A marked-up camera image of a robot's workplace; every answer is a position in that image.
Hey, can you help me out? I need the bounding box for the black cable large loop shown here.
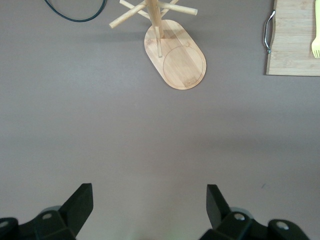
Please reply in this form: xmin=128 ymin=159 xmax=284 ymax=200
xmin=44 ymin=0 xmax=107 ymax=23

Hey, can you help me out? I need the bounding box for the brown table cover sheet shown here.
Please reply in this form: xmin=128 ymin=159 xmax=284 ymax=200
xmin=0 ymin=0 xmax=320 ymax=240

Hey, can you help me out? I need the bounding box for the bamboo cutting board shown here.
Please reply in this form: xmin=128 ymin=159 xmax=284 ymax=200
xmin=264 ymin=0 xmax=320 ymax=77

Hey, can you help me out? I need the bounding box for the yellow plastic fork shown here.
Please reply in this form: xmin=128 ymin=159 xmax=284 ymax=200
xmin=311 ymin=0 xmax=320 ymax=59

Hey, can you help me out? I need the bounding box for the wooden mug tree stand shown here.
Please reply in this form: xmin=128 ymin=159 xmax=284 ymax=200
xmin=108 ymin=0 xmax=207 ymax=91

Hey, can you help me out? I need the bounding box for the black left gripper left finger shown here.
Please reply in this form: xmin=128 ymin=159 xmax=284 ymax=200
xmin=0 ymin=183 xmax=94 ymax=240

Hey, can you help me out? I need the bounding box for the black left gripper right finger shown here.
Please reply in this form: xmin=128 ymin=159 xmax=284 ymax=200
xmin=202 ymin=184 xmax=311 ymax=240

